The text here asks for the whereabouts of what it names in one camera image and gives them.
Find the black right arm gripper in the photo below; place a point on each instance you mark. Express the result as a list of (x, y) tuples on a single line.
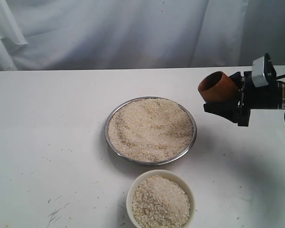
[(251, 97)]

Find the brown wooden cup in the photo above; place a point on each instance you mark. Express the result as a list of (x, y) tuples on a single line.
[(217, 87)]

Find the round metal tray of rice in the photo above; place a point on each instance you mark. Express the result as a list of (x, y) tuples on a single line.
[(150, 130)]

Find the white bowl of rice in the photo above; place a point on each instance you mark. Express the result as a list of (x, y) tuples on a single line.
[(160, 199)]

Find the white backdrop cloth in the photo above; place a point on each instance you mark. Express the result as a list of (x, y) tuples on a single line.
[(125, 34)]

